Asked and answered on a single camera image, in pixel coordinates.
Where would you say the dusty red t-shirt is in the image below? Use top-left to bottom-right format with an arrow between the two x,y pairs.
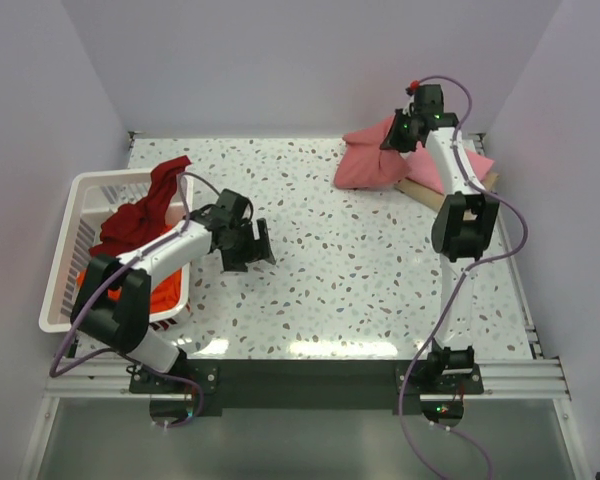
333,116 -> 409,189

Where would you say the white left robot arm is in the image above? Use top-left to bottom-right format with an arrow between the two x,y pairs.
64,189 -> 276,378

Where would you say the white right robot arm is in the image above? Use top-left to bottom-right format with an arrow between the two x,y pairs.
380,81 -> 499,385

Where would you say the folded pink t-shirt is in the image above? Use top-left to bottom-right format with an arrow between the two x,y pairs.
402,128 -> 494,194

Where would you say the folded beige t-shirt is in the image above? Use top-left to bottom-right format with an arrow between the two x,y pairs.
394,172 -> 499,212

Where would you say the orange t-shirt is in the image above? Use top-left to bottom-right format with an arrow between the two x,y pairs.
76,268 -> 190,314

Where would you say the dark red t-shirt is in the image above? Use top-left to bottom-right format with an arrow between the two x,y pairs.
90,156 -> 191,257

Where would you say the white plastic laundry basket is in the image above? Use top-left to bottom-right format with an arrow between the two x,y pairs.
38,170 -> 195,335

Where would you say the aluminium frame rail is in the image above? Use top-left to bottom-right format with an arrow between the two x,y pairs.
45,359 -> 570,402

